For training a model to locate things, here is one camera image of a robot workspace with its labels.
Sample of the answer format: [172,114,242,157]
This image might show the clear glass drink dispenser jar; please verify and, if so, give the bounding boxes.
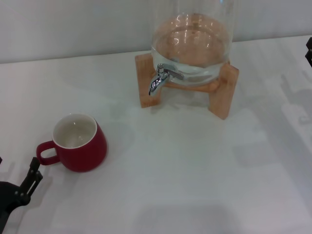
[149,0,236,88]

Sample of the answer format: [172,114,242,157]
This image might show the wooden dispenser stand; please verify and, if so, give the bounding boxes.
[135,54,240,121]

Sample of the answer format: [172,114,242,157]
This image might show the red ceramic cup white inside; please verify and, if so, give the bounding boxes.
[36,113,108,173]

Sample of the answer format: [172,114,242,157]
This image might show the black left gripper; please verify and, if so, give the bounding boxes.
[0,156,43,229]

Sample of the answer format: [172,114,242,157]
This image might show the chrome faucet tap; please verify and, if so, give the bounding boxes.
[148,63,185,97]

